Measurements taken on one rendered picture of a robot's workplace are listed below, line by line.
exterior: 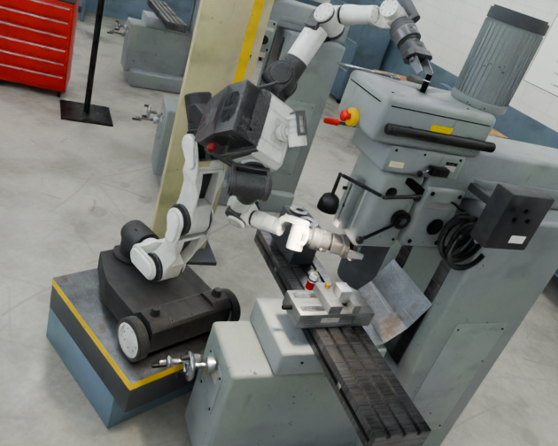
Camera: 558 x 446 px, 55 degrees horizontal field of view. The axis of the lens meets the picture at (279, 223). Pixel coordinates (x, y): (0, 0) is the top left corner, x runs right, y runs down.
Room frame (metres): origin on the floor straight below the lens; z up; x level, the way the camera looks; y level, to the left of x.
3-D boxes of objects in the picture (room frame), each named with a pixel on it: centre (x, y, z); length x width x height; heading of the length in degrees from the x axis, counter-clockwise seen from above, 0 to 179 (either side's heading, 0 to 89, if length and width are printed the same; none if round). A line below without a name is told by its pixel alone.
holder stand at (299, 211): (2.23, -0.10, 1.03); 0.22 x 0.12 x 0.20; 33
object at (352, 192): (1.82, -0.22, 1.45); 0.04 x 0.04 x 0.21; 30
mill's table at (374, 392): (1.87, -0.31, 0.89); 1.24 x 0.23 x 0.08; 30
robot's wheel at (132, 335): (1.79, 0.44, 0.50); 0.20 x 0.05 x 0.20; 52
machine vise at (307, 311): (1.82, -0.30, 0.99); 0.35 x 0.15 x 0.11; 121
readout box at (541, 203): (1.73, -0.74, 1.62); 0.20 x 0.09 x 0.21; 120
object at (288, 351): (1.87, -0.31, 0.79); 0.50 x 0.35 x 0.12; 120
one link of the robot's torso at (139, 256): (2.17, 0.50, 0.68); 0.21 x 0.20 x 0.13; 52
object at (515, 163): (2.12, -0.75, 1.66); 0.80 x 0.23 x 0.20; 120
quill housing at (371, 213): (1.87, -0.32, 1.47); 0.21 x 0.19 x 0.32; 30
